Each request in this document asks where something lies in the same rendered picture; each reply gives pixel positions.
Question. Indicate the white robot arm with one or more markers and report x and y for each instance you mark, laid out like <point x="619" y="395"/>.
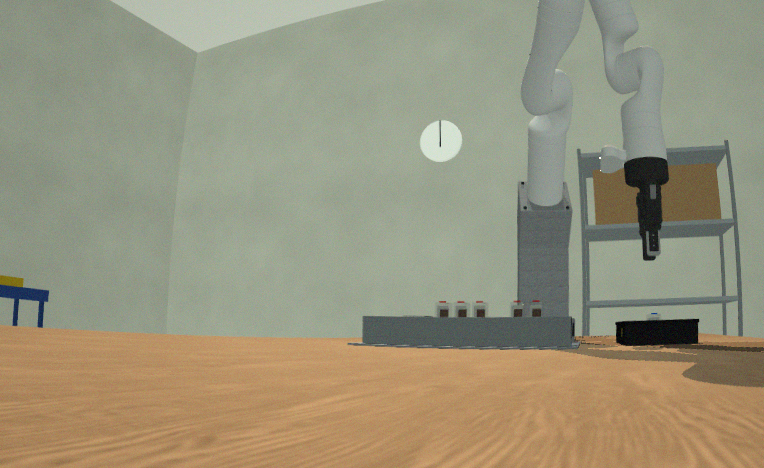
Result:
<point x="642" y="69"/>

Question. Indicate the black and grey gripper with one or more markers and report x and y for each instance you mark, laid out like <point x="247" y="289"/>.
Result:
<point x="642" y="173"/>

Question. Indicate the black parts tray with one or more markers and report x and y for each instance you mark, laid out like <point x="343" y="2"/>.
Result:
<point x="657" y="332"/>

